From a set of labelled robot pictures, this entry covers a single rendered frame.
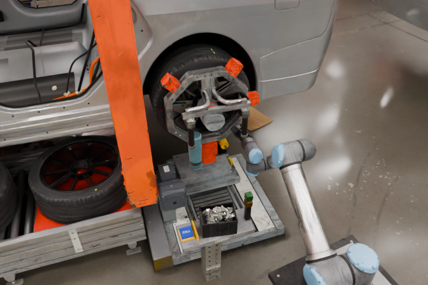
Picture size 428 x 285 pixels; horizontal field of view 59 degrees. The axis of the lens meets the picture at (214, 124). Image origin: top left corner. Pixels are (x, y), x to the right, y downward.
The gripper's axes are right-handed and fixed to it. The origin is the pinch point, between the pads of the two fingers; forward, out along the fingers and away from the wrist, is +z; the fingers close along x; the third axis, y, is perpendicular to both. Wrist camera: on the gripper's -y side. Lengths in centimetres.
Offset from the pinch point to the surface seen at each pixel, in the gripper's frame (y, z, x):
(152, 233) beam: -14, -34, -85
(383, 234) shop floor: 106, -76, 15
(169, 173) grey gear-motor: -22, -12, -51
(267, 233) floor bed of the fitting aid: 45, -54, -36
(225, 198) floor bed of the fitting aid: 33, -14, -49
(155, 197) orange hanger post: -42, -44, -51
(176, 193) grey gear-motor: -18, -28, -53
